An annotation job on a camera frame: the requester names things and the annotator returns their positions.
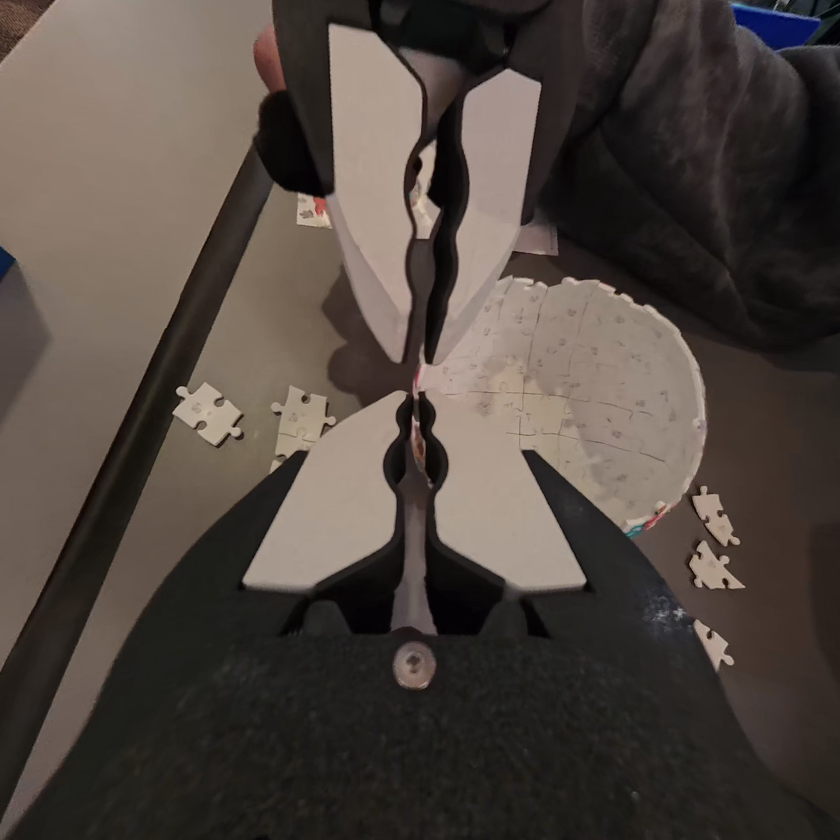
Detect blue plastic bin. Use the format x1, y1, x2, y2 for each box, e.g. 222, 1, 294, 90
729, 0, 840, 52

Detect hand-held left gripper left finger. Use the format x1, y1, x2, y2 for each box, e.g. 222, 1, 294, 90
242, 392, 418, 631

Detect two joined white puzzle pieces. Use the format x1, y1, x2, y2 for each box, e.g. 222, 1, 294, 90
268, 385, 338, 475

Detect single white puzzle piece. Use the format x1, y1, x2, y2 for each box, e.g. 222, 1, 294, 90
172, 380, 246, 448
413, 352, 437, 467

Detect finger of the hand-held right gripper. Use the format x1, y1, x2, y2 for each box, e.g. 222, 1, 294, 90
426, 66, 543, 368
326, 24, 434, 363

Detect person's right hand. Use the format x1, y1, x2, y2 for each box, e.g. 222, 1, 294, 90
252, 23, 287, 98

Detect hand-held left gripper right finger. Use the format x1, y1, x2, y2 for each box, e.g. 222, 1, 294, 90
420, 392, 589, 631

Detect white puzzle leaflet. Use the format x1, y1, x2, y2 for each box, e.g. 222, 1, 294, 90
294, 193, 560, 256

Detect colourful puzzle ball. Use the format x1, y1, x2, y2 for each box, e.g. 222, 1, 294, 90
420, 275, 708, 540

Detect row of white puzzle pieces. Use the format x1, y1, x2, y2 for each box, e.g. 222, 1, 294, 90
688, 485, 748, 672

